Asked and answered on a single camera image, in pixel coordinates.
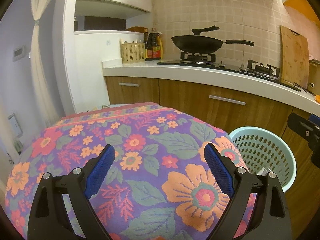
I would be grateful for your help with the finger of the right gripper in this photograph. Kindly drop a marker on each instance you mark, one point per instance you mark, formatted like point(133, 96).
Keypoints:
point(314, 119)

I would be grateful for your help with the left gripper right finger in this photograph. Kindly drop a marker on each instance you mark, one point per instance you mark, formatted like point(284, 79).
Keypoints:
point(270, 217)

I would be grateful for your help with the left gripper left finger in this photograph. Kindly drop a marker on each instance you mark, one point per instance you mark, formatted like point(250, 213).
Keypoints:
point(48, 217)

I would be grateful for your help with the light blue trash basket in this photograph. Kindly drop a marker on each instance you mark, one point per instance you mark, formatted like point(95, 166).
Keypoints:
point(263, 151)

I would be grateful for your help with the wooden kitchen cabinet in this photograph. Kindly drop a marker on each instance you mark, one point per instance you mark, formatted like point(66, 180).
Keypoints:
point(229, 109)

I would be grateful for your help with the white countertop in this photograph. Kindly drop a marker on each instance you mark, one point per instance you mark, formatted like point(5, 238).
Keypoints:
point(213, 77)

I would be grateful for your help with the black gas stove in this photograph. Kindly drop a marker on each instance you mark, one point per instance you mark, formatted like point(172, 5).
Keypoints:
point(251, 68)

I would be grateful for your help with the wooden cutting board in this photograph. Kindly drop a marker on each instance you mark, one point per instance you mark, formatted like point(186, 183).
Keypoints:
point(295, 57)

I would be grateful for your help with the white curtain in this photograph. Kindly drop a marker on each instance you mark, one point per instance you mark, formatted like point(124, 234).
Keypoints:
point(44, 101)

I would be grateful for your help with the black wok pan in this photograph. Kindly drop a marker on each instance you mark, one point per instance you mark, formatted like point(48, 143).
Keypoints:
point(203, 44)

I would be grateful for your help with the dark sauce bottle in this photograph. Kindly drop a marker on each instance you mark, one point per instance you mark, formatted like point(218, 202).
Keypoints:
point(147, 46)
point(155, 44)

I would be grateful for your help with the woven utensil basket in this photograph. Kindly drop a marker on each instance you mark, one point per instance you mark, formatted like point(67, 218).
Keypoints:
point(132, 52)

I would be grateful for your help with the black pan lid handle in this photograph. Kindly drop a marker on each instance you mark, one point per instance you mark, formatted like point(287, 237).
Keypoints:
point(204, 30)

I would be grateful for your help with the wall switch panel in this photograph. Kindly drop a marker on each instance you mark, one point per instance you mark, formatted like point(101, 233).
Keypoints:
point(19, 53)

